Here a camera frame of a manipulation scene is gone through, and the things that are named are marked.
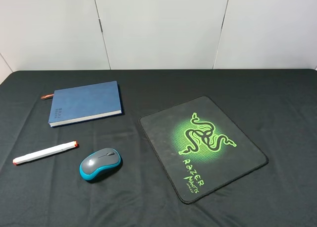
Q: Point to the white marker pen orange caps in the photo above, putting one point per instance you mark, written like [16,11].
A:
[45,152]

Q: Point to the blue hardcover notebook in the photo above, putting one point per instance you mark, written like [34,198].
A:
[84,103]

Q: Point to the black green snake mouse pad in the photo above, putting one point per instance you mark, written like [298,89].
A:
[200,148]

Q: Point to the black tablecloth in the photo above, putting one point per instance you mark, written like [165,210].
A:
[277,109]

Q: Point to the brown notebook bookmark ribbon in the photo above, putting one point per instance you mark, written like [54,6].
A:
[49,96]

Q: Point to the grey and teal computer mouse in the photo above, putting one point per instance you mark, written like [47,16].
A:
[100,165]

